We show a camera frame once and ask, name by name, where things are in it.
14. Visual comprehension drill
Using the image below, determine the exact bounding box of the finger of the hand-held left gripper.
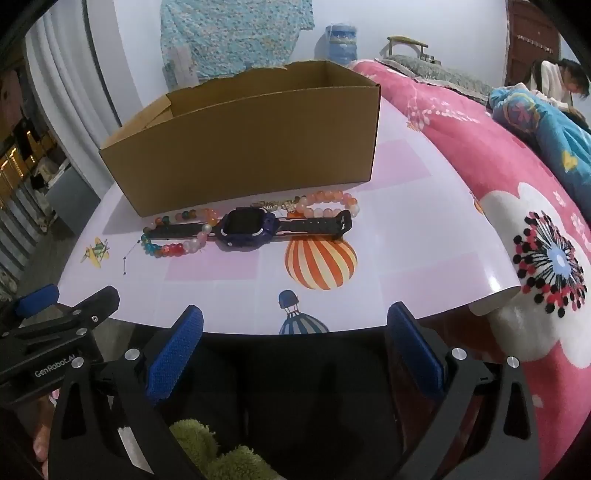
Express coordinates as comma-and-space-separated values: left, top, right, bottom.
0, 285, 121, 365
0, 284, 61, 340

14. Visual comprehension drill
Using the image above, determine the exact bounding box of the brown cardboard box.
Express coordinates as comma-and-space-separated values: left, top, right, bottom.
98, 60, 382, 219

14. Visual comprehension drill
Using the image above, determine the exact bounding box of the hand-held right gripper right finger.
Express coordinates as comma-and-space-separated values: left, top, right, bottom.
386, 301, 541, 480

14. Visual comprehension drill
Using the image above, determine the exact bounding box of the white curtain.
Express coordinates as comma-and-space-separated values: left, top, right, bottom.
25, 18, 121, 222

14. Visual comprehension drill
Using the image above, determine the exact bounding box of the pink floral blanket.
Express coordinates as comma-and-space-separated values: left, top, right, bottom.
353, 60, 591, 480

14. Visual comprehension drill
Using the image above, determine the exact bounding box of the blue printed blanket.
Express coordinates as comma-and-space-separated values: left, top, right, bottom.
488, 85, 591, 204

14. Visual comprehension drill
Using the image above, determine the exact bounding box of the person's left hand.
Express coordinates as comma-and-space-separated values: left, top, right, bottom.
32, 399, 61, 467

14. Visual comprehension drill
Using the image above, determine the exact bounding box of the brown door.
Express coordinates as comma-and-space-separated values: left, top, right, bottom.
505, 0, 561, 86

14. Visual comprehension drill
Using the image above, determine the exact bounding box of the blue water jug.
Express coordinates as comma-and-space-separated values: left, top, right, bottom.
323, 24, 358, 65

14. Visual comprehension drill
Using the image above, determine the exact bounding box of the teal floral hanging cloth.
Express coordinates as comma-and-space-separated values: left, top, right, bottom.
159, 0, 317, 88

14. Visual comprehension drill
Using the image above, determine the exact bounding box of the small gold chain pendant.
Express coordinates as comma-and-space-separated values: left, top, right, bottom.
252, 199, 301, 215

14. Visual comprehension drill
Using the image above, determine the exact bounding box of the dark shelving unit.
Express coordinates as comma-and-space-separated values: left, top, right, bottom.
0, 60, 100, 287

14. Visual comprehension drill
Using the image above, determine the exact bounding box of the wooden chair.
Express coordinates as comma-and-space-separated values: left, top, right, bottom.
387, 36, 444, 63

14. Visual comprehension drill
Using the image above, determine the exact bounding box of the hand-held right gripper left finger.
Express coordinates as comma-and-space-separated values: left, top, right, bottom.
48, 305, 205, 480

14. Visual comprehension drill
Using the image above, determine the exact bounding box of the grey cushion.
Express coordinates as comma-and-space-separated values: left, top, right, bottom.
376, 54, 497, 104

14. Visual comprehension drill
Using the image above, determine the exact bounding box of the green fluffy rug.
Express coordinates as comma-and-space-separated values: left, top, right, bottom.
168, 418, 284, 480

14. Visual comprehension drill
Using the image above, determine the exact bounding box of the orange pink bead bracelet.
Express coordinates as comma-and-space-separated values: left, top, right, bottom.
287, 190, 361, 220

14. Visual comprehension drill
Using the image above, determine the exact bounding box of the dark blue wrist watch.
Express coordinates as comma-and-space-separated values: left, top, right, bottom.
148, 207, 353, 252

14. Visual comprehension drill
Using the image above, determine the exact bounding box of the multicolour bead bracelet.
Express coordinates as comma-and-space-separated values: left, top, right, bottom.
140, 208, 232, 259

